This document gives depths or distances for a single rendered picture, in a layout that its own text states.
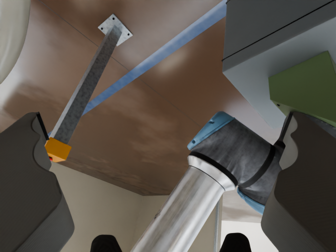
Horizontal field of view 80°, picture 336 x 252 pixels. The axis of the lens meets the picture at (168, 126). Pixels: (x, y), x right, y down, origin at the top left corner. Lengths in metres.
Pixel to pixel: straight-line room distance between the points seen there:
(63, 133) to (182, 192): 0.84
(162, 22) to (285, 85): 1.15
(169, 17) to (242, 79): 0.99
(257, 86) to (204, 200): 0.42
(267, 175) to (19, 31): 0.54
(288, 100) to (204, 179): 0.31
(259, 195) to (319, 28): 0.43
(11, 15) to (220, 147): 0.45
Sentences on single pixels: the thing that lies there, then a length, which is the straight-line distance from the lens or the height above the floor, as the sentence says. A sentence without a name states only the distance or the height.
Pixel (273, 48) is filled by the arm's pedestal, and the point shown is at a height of 0.85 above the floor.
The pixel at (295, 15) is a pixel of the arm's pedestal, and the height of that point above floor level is 0.77.
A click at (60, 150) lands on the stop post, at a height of 1.04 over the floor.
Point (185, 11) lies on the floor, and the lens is 1.57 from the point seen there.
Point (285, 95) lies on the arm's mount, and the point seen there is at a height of 0.94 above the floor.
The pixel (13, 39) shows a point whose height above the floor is 1.20.
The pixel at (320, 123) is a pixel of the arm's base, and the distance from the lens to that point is 0.59.
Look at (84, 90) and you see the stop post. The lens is 1.34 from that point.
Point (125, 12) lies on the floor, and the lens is 1.69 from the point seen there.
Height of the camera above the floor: 1.36
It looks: 30 degrees down
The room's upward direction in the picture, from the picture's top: 168 degrees counter-clockwise
